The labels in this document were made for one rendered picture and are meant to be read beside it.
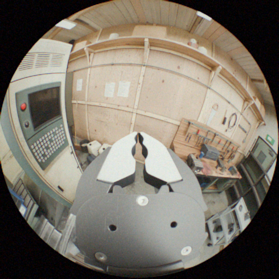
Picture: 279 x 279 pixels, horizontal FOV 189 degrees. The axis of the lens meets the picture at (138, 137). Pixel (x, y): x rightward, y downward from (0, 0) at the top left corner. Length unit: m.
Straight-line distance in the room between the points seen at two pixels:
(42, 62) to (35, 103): 0.33
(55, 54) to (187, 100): 1.85
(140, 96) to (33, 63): 1.55
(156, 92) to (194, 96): 0.69
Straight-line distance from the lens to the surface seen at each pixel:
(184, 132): 1.67
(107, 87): 1.82
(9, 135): 0.37
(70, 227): 0.95
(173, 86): 1.56
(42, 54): 0.92
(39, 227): 1.30
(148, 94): 1.54
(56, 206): 1.03
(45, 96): 0.85
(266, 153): 3.67
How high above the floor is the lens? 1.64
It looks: 31 degrees down
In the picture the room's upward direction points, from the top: 13 degrees clockwise
